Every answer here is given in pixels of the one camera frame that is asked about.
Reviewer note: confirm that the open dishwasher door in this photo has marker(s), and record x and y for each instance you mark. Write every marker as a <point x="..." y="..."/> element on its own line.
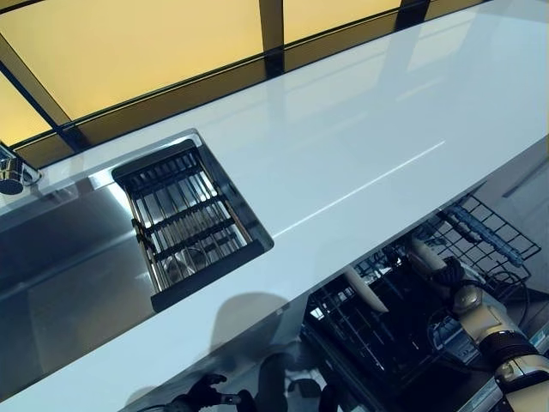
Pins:
<point x="484" y="386"/>

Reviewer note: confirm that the stainless steel sink basin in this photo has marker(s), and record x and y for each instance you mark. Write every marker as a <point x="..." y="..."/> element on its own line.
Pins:
<point x="64" y="279"/>

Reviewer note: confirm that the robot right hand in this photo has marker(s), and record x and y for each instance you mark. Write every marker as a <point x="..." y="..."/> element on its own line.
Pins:
<point x="450" y="272"/>

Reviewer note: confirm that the cream round ceramic plate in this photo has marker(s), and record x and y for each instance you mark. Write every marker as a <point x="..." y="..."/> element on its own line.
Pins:
<point x="366" y="289"/>
<point x="424" y="253"/>

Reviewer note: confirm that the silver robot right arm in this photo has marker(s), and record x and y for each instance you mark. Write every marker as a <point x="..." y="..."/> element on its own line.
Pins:
<point x="493" y="326"/>

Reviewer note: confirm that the steel sink drain strainer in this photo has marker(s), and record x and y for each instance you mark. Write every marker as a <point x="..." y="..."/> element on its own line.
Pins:
<point x="184" y="264"/>

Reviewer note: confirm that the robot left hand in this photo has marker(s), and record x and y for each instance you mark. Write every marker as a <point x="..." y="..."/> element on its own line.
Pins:
<point x="206" y="397"/>

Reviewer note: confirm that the chrome gooseneck kitchen faucet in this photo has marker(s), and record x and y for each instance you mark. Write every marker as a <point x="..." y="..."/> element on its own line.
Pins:
<point x="10" y="171"/>

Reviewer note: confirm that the white narrow cabinet door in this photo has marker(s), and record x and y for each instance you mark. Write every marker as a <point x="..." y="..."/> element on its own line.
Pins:
<point x="240" y="365"/>

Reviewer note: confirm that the grey dishwasher cutlery basket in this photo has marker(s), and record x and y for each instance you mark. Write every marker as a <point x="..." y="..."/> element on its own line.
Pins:
<point x="454" y="343"/>

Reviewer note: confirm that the black dish drying rack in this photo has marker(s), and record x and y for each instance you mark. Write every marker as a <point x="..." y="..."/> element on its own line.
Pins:
<point x="188" y="223"/>

